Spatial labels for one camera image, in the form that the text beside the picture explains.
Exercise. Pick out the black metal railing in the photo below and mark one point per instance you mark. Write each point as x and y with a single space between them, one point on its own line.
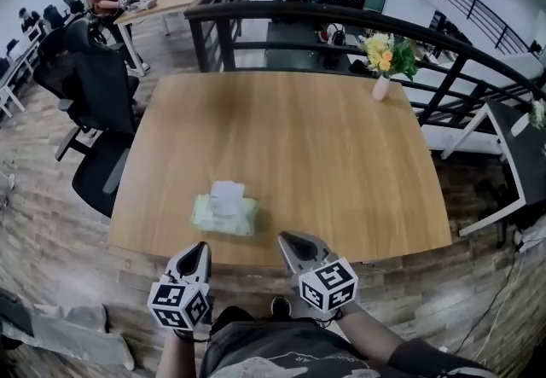
298 8

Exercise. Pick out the black table white legs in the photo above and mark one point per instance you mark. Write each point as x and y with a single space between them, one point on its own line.
529 163

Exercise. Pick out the white flower bouquet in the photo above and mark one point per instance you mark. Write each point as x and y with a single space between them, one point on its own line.
538 114

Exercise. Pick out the person's left forearm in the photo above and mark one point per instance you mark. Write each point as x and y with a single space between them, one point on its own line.
177 355

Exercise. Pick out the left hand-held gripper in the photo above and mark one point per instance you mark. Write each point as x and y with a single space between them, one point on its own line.
175 304

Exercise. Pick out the black bag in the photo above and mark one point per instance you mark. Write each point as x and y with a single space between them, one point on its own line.
13 312

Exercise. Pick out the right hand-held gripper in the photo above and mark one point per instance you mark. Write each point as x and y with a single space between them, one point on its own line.
328 284

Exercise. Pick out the yellow flower bouquet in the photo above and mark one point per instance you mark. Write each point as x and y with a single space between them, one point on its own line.
384 54

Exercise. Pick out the person's dark printed shirt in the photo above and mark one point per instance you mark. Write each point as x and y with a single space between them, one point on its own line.
298 355

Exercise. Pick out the black office chair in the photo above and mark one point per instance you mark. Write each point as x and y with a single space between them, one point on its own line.
51 58
102 86

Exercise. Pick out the person's right black shoe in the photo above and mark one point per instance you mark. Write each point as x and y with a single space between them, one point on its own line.
281 308

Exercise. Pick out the pale green tissue pack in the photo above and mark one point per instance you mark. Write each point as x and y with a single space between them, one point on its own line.
226 218

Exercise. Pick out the person's right forearm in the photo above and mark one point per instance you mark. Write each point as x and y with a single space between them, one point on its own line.
371 333

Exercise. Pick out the grey plastic sheet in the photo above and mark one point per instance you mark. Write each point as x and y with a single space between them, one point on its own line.
77 335

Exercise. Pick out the white desk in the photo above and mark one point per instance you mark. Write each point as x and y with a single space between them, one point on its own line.
17 67

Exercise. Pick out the small white vase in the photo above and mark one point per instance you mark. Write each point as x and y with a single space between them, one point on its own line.
381 87
520 124

